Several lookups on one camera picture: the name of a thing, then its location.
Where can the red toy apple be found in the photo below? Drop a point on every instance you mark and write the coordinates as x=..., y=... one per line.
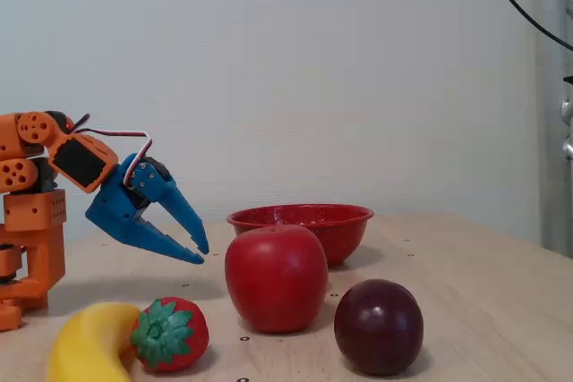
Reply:
x=275, y=279

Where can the red speckled enamel bowl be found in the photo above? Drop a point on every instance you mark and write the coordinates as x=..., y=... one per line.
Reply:
x=344, y=232

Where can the grey metal stand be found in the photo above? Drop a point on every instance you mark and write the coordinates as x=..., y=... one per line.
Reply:
x=553, y=185

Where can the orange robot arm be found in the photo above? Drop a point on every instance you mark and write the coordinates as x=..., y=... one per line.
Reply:
x=31, y=216

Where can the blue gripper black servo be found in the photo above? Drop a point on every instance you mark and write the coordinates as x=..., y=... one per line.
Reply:
x=113, y=203

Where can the red toy strawberry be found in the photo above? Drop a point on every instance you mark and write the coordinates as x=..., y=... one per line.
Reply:
x=172, y=337

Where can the yellow toy banana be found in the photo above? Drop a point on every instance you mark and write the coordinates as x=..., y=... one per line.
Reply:
x=89, y=346

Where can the dark purple toy plum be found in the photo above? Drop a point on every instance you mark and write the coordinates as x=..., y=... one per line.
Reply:
x=378, y=328

